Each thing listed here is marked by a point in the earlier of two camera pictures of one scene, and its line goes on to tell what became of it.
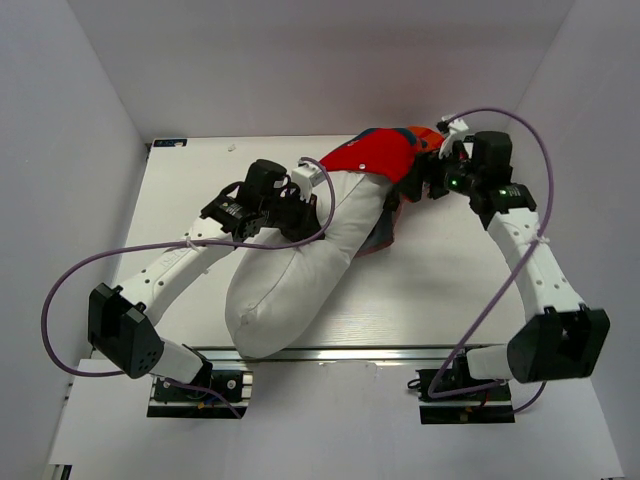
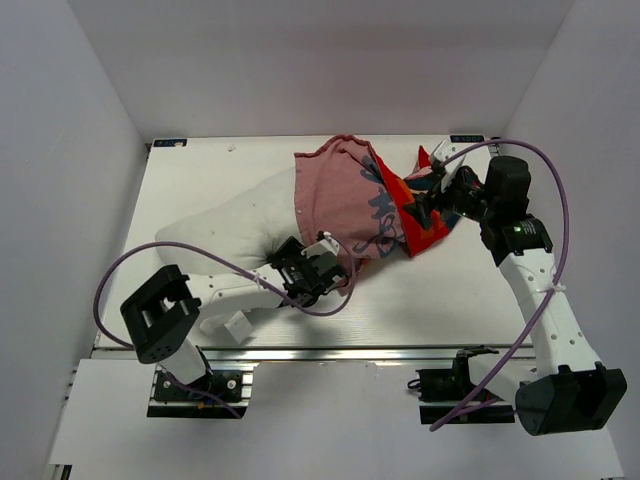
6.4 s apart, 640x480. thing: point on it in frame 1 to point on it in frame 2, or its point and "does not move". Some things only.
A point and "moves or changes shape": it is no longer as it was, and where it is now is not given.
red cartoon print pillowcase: [384, 153] to [343, 188]
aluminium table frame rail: [334, 354] does not move
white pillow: [275, 292] moves or changes shape
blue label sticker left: [170, 143] does not move
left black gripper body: [289, 214] to [291, 249]
